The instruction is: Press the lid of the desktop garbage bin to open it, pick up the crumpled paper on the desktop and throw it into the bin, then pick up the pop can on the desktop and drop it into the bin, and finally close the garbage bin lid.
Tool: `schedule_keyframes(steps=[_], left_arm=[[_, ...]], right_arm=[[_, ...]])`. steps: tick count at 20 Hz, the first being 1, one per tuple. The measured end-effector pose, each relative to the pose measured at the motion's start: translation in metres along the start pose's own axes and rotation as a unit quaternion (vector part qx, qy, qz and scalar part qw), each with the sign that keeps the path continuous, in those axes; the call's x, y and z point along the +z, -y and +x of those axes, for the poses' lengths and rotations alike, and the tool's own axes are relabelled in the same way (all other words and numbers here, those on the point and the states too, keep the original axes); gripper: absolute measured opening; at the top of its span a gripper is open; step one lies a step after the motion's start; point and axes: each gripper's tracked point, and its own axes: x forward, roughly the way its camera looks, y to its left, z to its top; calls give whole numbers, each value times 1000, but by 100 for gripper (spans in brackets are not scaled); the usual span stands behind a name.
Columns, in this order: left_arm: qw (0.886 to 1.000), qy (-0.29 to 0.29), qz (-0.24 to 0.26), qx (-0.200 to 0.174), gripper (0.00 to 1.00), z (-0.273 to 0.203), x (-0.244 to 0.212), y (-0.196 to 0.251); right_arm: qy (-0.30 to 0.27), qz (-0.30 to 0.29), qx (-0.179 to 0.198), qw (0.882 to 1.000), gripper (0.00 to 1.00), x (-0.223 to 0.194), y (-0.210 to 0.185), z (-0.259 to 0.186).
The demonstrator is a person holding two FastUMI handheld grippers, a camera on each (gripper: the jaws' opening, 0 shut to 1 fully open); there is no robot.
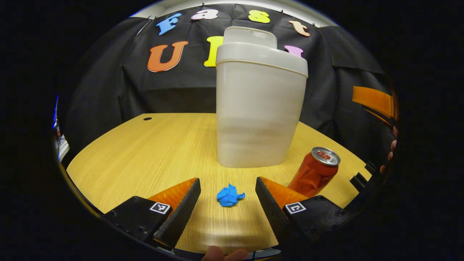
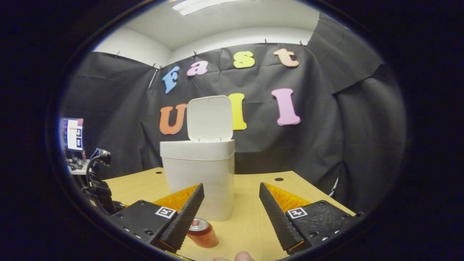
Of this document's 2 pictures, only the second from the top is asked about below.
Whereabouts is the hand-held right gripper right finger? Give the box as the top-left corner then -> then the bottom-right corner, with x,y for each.
259,182 -> 364,255

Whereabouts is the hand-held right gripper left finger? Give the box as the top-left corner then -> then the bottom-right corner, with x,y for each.
109,183 -> 204,253

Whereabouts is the red pop can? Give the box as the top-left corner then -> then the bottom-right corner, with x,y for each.
187,218 -> 219,248

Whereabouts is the white desktop garbage bin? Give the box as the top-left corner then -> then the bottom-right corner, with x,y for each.
160,95 -> 235,222

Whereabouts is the wooden desktop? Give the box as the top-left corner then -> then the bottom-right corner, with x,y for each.
95,167 -> 357,261

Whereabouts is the black backdrop cloth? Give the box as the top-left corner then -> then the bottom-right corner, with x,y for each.
60,13 -> 406,212

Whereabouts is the computer monitor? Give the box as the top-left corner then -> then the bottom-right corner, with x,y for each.
60,117 -> 84,152

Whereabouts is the large ceiling light panel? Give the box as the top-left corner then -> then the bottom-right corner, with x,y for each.
171,0 -> 243,16

